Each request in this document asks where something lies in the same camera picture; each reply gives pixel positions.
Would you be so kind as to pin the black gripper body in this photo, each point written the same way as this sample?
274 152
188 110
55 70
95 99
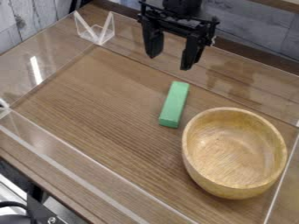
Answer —
180 17

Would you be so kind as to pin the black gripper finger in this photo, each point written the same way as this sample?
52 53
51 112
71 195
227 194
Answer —
192 51
153 37

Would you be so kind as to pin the green rectangular block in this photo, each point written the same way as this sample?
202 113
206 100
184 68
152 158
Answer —
174 104

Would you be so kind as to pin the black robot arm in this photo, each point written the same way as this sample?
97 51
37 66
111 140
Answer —
178 17

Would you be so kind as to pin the wooden bowl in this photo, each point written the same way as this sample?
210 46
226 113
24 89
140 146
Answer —
234 152

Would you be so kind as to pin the clear acrylic tray wall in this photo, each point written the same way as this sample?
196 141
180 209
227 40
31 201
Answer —
83 96

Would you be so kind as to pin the black metal bracket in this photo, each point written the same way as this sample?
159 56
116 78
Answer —
41 214

